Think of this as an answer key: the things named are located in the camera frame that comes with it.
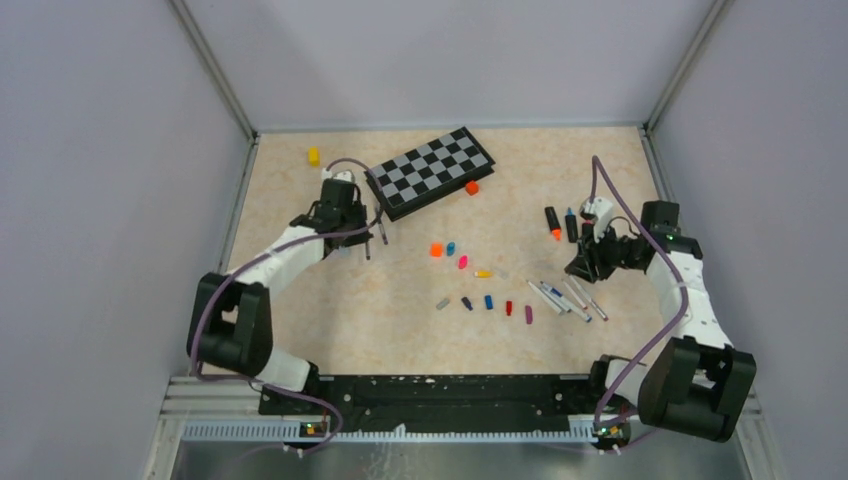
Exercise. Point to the black highlighter with blue cap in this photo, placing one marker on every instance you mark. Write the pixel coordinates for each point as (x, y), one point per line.
(571, 225)

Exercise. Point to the black and grey chessboard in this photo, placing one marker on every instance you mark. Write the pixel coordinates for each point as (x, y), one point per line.
(429, 172)

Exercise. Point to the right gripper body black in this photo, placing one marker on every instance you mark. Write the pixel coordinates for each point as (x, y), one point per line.
(610, 253)

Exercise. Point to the orange red cube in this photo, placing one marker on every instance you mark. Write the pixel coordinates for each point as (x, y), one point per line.
(472, 188)

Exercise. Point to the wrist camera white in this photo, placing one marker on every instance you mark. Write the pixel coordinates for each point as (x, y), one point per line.
(599, 212)
(342, 176)

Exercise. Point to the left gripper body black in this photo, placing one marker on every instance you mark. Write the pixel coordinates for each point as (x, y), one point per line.
(355, 215)

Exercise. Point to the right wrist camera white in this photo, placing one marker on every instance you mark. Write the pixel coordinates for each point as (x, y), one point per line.
(599, 212)

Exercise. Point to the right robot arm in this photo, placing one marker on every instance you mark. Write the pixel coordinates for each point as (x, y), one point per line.
(689, 379)

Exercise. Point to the white marker with pink band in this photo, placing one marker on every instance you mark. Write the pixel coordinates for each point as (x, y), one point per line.
(588, 298)

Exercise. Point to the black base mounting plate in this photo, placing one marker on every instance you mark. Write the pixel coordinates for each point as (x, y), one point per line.
(445, 404)

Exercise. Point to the white marker grey cap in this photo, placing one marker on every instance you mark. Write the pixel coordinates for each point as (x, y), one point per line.
(546, 298)

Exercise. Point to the aluminium frame rail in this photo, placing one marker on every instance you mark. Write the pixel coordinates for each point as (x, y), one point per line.
(212, 429)

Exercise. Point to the black orange-tip highlighter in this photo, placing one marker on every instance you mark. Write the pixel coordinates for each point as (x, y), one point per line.
(553, 222)

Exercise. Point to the yellow block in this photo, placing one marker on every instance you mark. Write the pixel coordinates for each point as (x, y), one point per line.
(314, 156)

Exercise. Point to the white marker blue cap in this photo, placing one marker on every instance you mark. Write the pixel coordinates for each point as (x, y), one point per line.
(563, 302)

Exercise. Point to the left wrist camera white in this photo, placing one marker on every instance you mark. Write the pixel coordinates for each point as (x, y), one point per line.
(342, 176)

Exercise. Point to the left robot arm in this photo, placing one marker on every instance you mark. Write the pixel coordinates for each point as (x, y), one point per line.
(231, 326)

